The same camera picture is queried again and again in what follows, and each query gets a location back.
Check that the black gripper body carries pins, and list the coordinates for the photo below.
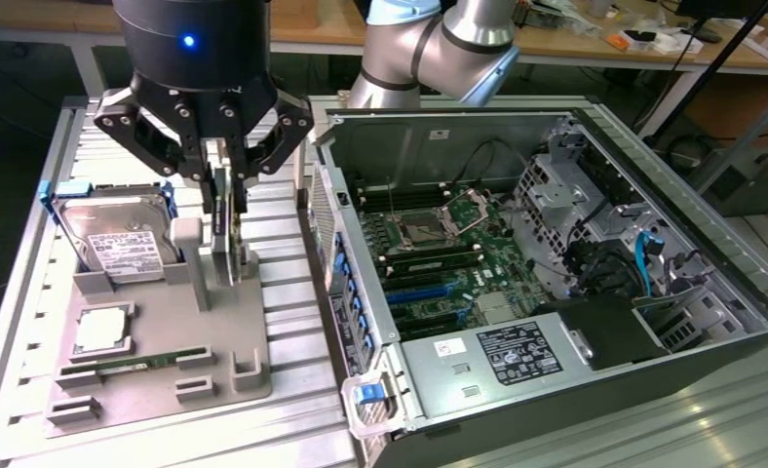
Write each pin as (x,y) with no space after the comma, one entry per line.
(196,63)

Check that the graphics card with black fan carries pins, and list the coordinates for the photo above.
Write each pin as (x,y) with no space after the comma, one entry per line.
(228,244)

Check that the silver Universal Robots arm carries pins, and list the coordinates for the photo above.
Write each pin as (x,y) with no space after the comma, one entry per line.
(424,44)

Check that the hard disk in blue caddy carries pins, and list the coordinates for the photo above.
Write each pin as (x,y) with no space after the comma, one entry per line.
(115,239)

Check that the socket locking lever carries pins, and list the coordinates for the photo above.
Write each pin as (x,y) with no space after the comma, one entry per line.
(392,195)

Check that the CPU socket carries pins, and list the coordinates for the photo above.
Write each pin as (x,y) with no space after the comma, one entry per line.
(421,230)

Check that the silver socket cover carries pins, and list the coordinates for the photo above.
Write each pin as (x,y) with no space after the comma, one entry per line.
(470,209)

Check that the black RAM stick with label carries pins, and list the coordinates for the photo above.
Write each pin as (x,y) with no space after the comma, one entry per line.
(433,265)

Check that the grey parts rack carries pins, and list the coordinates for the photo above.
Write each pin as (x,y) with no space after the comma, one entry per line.
(164,322)

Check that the blue expansion slot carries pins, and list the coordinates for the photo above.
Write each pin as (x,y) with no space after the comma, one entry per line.
(420,295)

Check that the silver CPU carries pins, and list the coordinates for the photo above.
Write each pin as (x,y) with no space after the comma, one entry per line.
(101,331)

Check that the green Dell motherboard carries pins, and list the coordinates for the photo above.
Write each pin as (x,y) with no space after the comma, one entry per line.
(482,273)

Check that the silver disk bay cage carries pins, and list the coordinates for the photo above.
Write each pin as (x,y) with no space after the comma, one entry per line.
(554,209)

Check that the green RAM stick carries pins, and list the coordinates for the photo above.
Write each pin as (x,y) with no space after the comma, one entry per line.
(140,364)

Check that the silver chipset heat sink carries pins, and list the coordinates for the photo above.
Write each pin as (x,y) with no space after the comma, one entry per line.
(498,307)

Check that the blue case latch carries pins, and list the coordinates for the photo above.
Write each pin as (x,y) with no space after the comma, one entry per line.
(371,394)

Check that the grey power supply unit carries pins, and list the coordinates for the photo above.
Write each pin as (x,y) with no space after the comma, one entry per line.
(488,365)

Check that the white plastic packet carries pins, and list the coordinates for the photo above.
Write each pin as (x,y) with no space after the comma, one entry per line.
(658,44)

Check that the black stand pole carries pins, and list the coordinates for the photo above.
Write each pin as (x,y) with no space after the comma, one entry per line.
(716,68)

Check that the open black PC case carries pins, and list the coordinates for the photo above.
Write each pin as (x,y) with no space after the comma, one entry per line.
(683,380)

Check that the black air duct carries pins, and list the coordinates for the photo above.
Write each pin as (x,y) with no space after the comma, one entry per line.
(592,331)

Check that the wooden desk white frame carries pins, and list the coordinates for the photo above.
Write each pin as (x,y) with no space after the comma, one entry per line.
(716,61)

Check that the aluminium profile frame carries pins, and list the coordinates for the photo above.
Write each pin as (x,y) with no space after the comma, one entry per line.
(764,122)

